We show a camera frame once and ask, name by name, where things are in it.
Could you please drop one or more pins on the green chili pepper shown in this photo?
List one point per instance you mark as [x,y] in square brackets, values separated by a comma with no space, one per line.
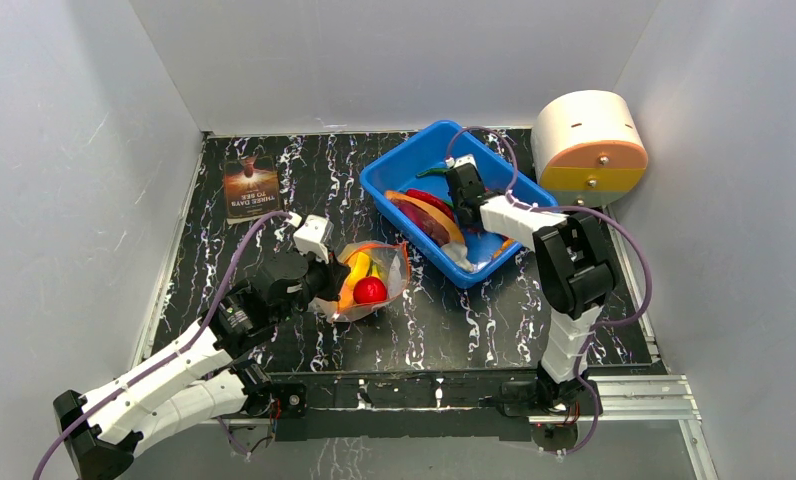
[432,172]

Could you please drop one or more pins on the round white orange drawer box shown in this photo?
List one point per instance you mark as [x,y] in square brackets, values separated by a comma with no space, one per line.
[586,148]

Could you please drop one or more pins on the clear zip bag orange seal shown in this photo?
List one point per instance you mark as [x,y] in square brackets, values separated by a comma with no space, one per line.
[379,274]

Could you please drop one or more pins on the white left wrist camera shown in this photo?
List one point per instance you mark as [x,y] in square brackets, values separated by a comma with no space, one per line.
[312,235]

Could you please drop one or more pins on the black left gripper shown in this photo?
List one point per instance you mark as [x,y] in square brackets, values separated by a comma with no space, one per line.
[334,272]

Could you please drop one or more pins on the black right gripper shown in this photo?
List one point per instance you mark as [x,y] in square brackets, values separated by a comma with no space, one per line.
[460,181]

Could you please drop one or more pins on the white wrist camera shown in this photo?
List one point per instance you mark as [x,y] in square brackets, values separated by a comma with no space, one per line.
[312,235]
[452,163]

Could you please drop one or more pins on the red chili pepper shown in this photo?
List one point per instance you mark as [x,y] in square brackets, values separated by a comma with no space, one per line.
[432,200]

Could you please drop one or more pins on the dark paperback book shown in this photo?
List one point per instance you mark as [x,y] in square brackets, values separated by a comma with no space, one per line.
[251,188]

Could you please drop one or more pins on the yellow banana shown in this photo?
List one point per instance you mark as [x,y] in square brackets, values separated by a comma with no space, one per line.
[359,264]

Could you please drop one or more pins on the small orange chili pepper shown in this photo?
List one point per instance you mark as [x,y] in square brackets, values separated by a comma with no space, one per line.
[505,245]

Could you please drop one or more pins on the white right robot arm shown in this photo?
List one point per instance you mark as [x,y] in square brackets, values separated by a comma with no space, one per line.
[575,271]

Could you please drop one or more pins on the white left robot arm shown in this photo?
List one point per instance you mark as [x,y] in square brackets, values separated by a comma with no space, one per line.
[205,373]

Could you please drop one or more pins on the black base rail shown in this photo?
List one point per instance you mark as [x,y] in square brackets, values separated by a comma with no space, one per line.
[413,404]

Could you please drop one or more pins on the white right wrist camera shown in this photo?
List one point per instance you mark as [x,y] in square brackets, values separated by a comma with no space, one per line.
[452,163]

